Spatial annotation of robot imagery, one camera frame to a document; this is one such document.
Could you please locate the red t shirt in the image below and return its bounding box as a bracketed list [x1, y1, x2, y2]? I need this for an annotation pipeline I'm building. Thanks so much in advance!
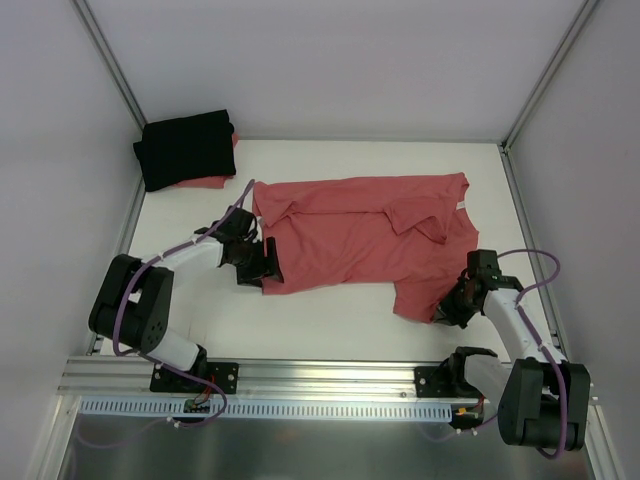
[252, 173, 479, 323]
[173, 133, 239, 189]

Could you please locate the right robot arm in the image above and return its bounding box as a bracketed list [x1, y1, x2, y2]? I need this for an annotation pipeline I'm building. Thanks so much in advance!
[434, 275, 591, 458]

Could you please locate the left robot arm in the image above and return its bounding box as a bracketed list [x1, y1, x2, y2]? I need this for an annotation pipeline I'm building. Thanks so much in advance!
[88, 207, 284, 393]

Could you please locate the folded red t shirt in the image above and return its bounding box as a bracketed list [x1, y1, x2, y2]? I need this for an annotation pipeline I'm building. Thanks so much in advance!
[173, 133, 239, 189]

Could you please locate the folded black t shirt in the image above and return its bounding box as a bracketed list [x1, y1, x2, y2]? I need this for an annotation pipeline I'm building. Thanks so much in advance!
[133, 109, 236, 192]

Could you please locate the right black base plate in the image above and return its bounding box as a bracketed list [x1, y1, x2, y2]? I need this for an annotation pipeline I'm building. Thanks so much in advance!
[413, 365, 481, 399]

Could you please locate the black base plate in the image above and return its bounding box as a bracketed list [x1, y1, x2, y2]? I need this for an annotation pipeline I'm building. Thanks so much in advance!
[149, 361, 240, 395]
[413, 365, 481, 399]

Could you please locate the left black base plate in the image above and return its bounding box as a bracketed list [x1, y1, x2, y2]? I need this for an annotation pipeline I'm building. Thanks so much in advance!
[149, 361, 240, 395]

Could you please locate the right rear frame post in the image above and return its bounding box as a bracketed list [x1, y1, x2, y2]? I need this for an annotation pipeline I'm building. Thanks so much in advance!
[499, 0, 601, 151]

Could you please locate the frame post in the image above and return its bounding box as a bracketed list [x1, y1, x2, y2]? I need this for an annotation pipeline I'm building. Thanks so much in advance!
[70, 0, 147, 131]
[499, 0, 601, 151]

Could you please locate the white slotted cable duct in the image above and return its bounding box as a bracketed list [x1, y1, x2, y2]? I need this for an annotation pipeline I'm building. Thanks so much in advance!
[79, 396, 453, 423]

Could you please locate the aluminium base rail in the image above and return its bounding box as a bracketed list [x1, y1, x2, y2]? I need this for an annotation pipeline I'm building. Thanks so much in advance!
[57, 355, 439, 402]

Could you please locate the left rear frame post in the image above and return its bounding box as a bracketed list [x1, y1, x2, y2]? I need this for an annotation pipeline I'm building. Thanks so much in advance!
[70, 0, 147, 131]

